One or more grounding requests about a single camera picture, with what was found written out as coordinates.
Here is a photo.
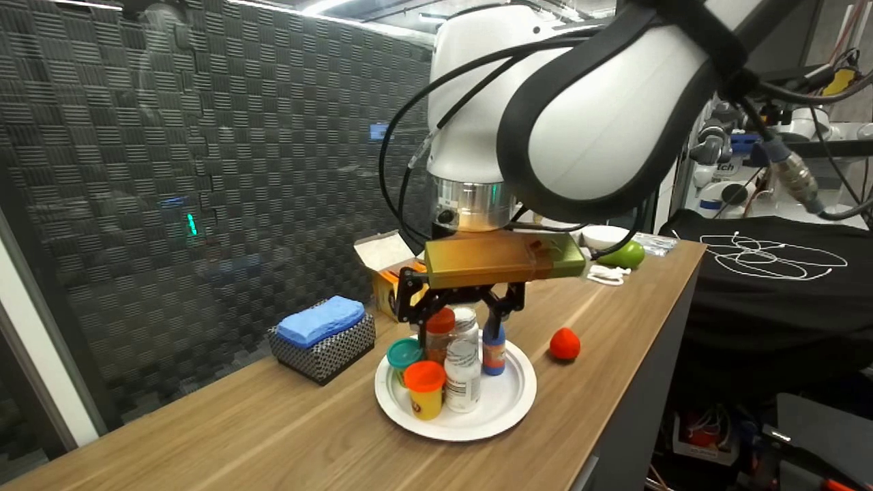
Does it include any red toy ball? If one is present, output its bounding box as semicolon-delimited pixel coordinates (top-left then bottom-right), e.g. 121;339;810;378
546;324;584;365

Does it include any black cloth cover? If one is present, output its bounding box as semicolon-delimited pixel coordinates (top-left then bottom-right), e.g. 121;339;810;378
658;209;873;404

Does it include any coiled white cable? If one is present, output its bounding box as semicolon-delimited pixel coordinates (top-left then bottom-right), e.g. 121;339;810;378
584;260;629;288

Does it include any thin white cable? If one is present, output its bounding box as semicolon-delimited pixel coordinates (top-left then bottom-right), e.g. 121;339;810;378
697;228;853;284

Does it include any grey woven box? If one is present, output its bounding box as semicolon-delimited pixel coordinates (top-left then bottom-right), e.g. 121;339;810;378
265;303;379;386

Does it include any large blue label pill bottle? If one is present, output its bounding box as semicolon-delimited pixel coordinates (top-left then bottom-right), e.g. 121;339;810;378
441;331;486;414

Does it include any orange lid dough tub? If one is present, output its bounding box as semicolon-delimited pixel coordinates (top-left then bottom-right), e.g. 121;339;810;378
401;358;449;423

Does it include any blue folded cloth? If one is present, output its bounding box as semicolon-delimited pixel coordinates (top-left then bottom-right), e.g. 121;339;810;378
270;294;368;351

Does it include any open yellow cardboard box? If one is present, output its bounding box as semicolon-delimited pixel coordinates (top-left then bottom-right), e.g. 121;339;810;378
352;228;430;322

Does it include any black cable metal connector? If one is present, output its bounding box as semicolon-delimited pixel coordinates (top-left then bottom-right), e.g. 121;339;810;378
724;75;873;224

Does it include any white pill bottle dark label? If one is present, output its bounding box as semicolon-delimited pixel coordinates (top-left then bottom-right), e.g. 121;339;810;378
449;305;482;339

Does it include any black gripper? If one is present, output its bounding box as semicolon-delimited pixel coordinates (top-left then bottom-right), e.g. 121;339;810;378
392;264;528;350

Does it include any teal lid dough tub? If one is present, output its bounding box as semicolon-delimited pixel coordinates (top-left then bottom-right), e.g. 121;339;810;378
385;335;426;381

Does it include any blue toy bottle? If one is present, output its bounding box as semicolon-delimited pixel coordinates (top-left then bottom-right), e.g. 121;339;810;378
480;311;510;378

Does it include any white paper plate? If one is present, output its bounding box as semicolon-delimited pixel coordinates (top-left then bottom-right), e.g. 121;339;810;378
371;335;540;448

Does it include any green toy fruit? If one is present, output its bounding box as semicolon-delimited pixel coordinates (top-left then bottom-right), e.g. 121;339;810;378
598;236;649;272

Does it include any white bowl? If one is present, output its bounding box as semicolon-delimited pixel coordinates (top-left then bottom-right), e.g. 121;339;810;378
581;224;679;257

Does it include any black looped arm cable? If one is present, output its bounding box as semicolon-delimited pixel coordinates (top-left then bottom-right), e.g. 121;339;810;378
375;25;603;257

